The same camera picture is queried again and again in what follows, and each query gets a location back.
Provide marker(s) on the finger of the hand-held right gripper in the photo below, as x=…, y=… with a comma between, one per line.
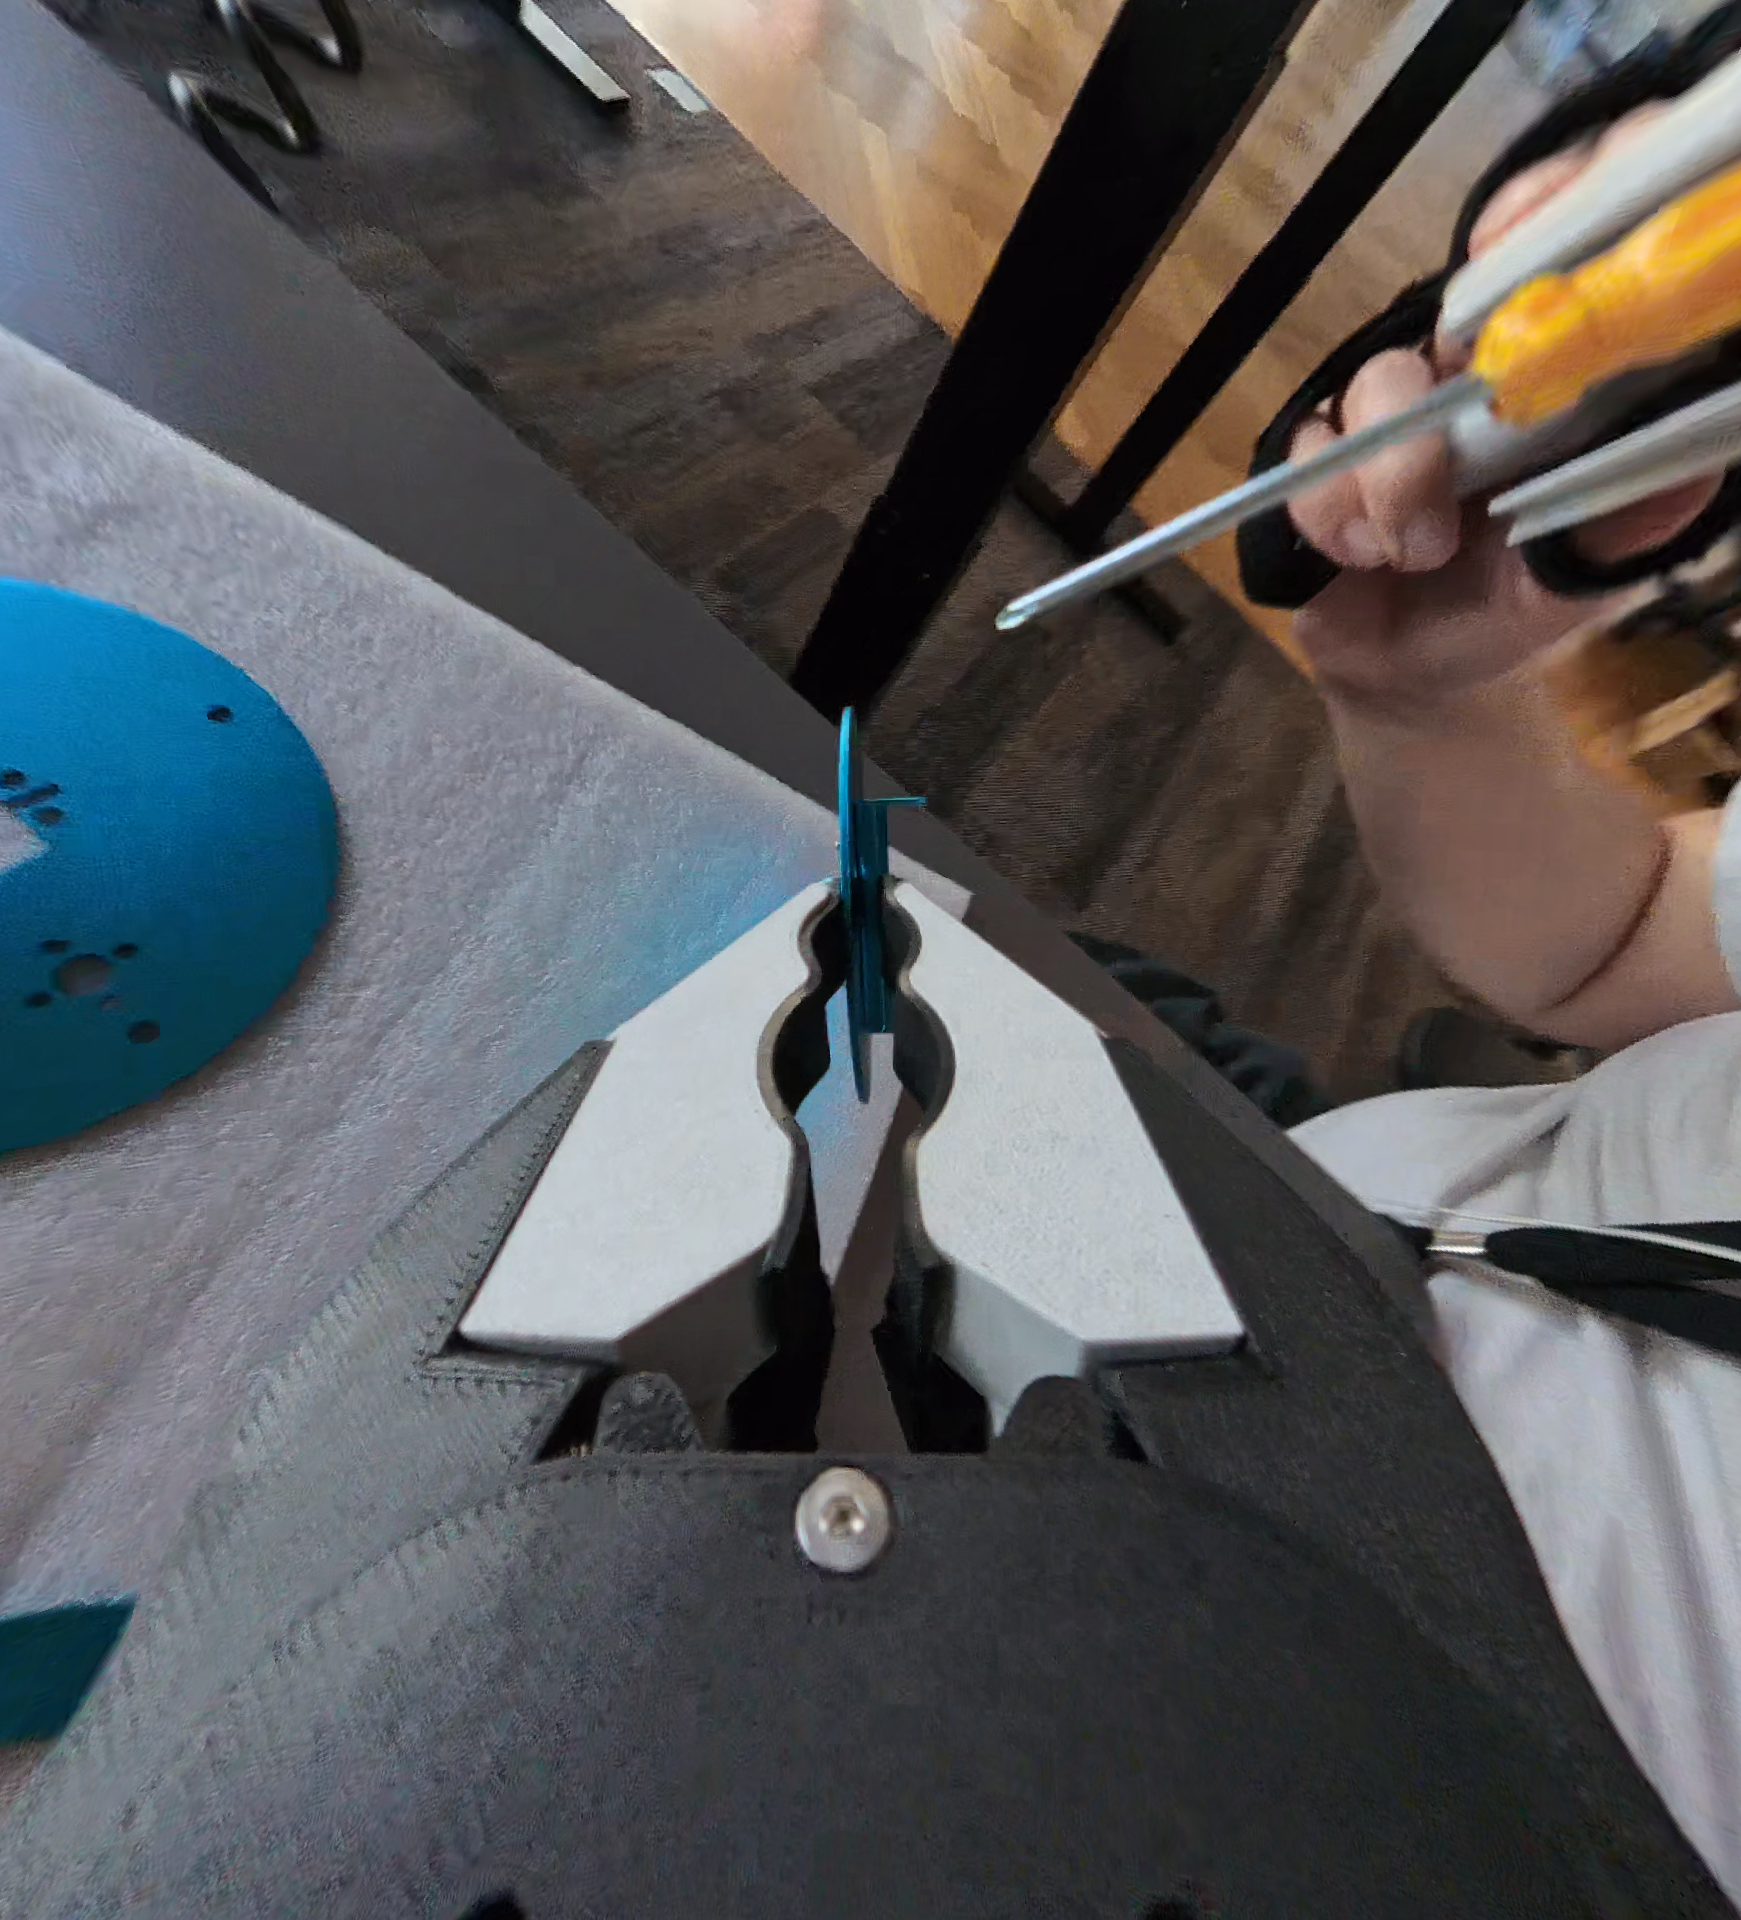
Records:
x=1679, y=435
x=1635, y=196

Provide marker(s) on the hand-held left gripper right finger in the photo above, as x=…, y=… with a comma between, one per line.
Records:
x=1079, y=1200

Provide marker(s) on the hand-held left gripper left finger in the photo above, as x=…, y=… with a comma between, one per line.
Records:
x=630, y=1200

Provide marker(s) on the blue perforated mounting disc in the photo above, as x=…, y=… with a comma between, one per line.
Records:
x=862, y=899

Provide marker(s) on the person's right forearm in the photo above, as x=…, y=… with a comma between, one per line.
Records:
x=1501, y=870

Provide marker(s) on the person's right hand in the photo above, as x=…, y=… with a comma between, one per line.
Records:
x=1395, y=496

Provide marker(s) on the dark pants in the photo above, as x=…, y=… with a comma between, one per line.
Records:
x=1216, y=1036

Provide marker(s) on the white foam sheet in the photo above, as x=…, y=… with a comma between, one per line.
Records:
x=509, y=841

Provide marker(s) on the black shoe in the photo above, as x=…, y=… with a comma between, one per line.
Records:
x=1484, y=1049

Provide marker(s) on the blue disc with rectangular cutout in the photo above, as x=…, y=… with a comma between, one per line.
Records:
x=211, y=841

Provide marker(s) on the black desk leg frame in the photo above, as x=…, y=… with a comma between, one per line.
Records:
x=989, y=450

